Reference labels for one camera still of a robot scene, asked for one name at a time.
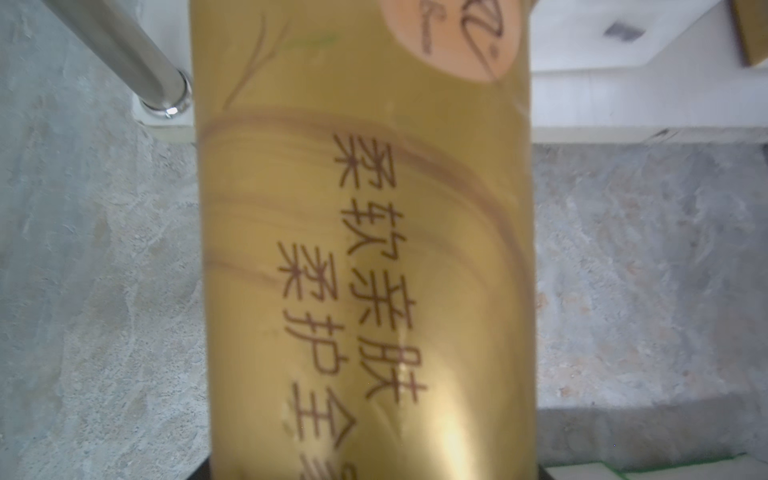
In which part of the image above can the gold tissue pack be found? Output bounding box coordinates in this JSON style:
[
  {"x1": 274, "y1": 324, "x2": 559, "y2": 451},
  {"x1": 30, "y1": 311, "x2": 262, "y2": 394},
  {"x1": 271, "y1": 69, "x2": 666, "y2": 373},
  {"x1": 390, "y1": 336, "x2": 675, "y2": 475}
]
[
  {"x1": 190, "y1": 1, "x2": 538, "y2": 479},
  {"x1": 729, "y1": 0, "x2": 768, "y2": 69}
]

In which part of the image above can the white two-tier metal shelf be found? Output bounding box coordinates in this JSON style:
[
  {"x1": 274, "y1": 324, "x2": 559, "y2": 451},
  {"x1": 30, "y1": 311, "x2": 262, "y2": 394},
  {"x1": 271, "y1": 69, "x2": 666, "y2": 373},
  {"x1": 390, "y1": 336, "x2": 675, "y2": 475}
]
[{"x1": 49, "y1": 1, "x2": 767, "y2": 147}]

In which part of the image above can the green tissue pack left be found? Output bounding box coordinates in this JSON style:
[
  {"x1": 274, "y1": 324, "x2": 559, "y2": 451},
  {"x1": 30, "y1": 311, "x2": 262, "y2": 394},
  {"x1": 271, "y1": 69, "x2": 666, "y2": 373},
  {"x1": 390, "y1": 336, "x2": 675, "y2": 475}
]
[{"x1": 539, "y1": 454, "x2": 768, "y2": 480}]

